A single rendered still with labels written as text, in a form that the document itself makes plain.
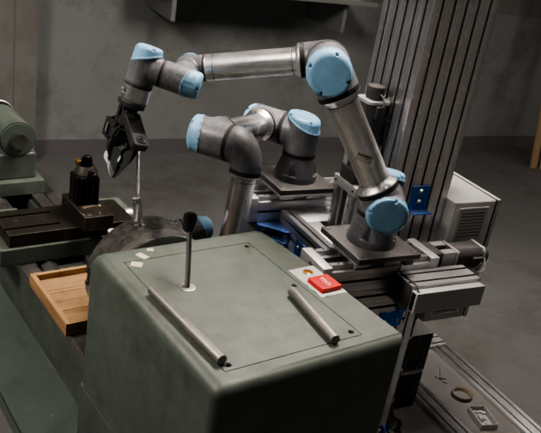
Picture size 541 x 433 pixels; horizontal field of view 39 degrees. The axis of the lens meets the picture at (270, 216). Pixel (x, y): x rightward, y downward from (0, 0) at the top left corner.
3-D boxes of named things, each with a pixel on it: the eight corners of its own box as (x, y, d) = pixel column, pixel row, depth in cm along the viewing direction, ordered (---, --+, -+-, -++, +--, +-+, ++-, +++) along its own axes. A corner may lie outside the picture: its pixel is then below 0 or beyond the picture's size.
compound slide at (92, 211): (112, 228, 254) (113, 214, 252) (83, 232, 248) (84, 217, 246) (88, 203, 268) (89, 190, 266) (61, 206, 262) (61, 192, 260)
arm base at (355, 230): (377, 227, 240) (384, 198, 236) (404, 249, 228) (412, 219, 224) (337, 230, 233) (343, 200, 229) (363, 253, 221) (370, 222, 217)
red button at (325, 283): (341, 292, 180) (343, 284, 179) (321, 296, 176) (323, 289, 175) (325, 280, 184) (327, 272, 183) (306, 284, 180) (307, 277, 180)
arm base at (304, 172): (302, 167, 279) (307, 143, 275) (323, 184, 267) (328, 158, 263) (266, 169, 272) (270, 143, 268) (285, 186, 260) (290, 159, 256)
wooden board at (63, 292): (179, 312, 232) (180, 301, 230) (65, 337, 212) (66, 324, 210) (136, 266, 254) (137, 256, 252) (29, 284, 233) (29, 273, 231)
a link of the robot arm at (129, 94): (156, 94, 201) (129, 87, 195) (151, 110, 202) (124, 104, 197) (143, 85, 206) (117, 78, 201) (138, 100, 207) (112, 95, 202)
